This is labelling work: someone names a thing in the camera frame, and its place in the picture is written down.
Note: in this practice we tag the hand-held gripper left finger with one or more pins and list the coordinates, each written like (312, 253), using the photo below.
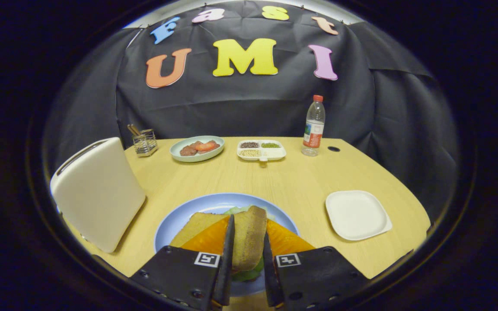
(227, 268)

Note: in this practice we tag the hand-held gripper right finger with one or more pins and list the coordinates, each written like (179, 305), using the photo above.
(268, 276)

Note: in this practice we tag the green lettuce leaf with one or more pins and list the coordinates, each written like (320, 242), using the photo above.
(244, 275)

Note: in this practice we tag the brown bread slice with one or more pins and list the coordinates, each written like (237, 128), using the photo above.
(249, 237)

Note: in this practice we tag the blue round plate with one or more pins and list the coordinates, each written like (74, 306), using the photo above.
(214, 203)

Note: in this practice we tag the white square plate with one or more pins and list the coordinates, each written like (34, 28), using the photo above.
(357, 214)

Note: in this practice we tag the pale green round plate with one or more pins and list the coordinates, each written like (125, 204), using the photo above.
(197, 159)

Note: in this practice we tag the beige seeds pile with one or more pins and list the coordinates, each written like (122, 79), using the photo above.
(249, 153)

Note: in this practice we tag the brown meat slice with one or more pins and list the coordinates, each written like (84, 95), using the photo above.
(187, 151)

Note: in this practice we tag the white divided tray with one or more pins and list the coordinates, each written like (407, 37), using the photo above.
(275, 153)

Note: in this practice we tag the dark seeds pile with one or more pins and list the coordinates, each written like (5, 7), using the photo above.
(249, 144)

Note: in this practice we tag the green seeds pile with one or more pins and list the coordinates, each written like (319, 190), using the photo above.
(270, 145)

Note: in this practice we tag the clear chopstick holder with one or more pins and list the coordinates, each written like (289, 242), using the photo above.
(146, 144)

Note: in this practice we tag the white toaster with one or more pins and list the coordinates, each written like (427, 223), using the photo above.
(97, 194)

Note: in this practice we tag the clear red-capped water bottle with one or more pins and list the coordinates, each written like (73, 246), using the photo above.
(314, 129)

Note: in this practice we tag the black backdrop cloth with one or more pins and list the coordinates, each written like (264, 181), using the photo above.
(231, 108)

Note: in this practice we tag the brown wooden chopsticks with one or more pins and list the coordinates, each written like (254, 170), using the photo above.
(134, 129)

